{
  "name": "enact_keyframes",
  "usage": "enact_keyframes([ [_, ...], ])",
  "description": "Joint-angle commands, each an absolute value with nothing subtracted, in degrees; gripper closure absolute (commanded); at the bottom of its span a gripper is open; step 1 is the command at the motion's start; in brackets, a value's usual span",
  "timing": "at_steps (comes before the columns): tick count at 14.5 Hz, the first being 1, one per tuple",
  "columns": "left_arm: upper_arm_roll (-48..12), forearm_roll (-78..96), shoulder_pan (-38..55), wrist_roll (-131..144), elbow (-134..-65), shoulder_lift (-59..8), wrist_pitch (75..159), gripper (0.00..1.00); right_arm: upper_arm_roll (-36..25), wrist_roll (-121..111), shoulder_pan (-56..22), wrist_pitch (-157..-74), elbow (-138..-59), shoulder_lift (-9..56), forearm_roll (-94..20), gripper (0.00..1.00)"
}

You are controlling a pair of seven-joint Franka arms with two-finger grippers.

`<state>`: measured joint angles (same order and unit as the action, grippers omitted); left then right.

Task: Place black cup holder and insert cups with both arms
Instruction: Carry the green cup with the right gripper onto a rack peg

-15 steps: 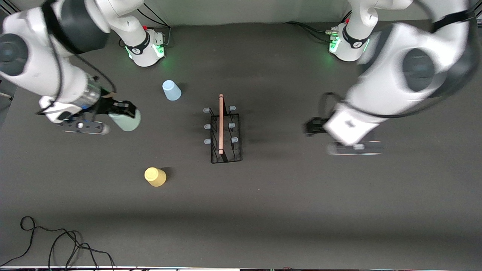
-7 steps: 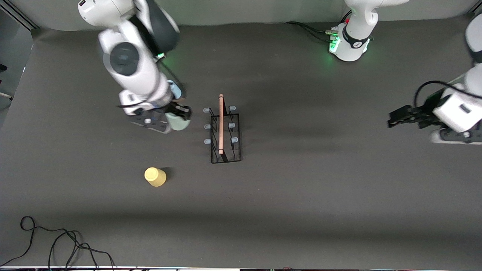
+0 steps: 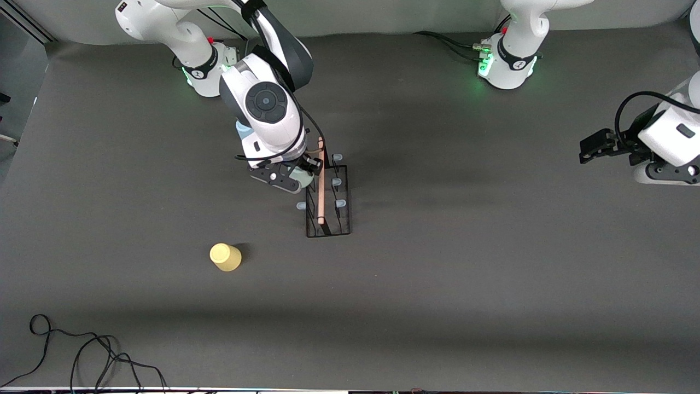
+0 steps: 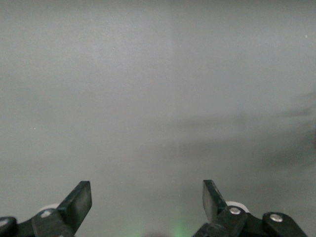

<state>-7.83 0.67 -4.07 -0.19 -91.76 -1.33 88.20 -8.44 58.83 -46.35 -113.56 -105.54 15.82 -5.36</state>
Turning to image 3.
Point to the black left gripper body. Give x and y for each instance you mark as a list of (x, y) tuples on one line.
[(634, 139)]

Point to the pale green plastic cup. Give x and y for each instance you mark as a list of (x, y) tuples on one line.
[(302, 178)]

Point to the yellow plastic cup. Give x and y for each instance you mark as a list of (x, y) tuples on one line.
[(225, 257)]

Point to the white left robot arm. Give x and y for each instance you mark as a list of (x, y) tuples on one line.
[(519, 60)]

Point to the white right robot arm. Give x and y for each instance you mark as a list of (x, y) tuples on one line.
[(268, 104)]

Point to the light blue plastic cup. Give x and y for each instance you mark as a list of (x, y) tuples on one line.
[(242, 131)]

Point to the grey metal frame rail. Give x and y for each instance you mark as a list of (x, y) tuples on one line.
[(27, 25)]

